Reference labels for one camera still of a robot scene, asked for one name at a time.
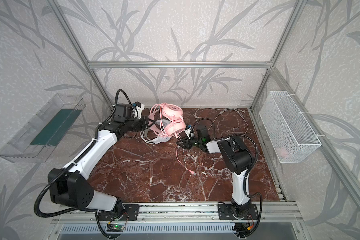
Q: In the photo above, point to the right wiring connector board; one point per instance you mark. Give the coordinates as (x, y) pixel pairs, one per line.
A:
(243, 229)

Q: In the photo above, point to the aluminium front rail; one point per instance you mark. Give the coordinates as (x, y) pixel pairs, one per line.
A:
(206, 212)

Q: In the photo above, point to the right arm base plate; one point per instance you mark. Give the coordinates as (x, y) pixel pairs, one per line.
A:
(231, 212)

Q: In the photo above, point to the white wire mesh basket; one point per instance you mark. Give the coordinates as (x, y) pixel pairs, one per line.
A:
(288, 127)

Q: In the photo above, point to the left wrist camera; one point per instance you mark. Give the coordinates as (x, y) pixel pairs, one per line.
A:
(137, 109)

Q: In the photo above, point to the green circuit board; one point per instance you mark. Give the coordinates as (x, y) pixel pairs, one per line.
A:
(115, 227)

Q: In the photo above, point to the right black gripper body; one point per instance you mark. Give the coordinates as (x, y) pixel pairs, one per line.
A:
(192, 142)

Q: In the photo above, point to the clear plastic wall bin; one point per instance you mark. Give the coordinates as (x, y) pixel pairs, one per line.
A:
(35, 142)

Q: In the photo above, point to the pink item in basket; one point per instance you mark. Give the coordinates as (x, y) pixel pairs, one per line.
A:
(283, 153)

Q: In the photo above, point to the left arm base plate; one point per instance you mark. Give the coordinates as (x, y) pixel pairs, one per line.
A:
(129, 212)

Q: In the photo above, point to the pink headphones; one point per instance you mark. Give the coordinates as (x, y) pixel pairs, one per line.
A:
(167, 120)

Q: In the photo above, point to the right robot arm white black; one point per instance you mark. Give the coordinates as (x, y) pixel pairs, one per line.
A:
(240, 154)

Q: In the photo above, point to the white headphones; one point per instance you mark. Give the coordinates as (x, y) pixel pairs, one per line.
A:
(150, 137)

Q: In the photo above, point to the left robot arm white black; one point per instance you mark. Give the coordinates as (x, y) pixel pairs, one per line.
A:
(69, 185)

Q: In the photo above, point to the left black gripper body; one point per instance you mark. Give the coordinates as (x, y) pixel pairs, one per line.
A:
(144, 124)

